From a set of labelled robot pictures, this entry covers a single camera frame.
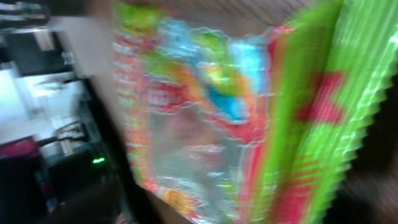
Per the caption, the Haribo gummy candy bag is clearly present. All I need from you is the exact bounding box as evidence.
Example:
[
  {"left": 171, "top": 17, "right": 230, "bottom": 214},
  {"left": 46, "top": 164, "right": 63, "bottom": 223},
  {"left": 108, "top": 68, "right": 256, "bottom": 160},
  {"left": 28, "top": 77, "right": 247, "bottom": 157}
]
[{"left": 113, "top": 0, "right": 397, "bottom": 223}]

